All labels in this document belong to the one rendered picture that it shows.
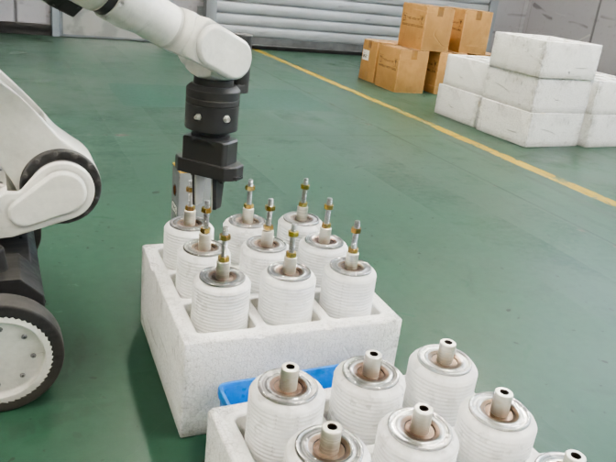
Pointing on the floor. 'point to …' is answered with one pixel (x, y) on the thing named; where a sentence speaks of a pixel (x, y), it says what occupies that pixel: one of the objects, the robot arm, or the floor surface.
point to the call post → (185, 193)
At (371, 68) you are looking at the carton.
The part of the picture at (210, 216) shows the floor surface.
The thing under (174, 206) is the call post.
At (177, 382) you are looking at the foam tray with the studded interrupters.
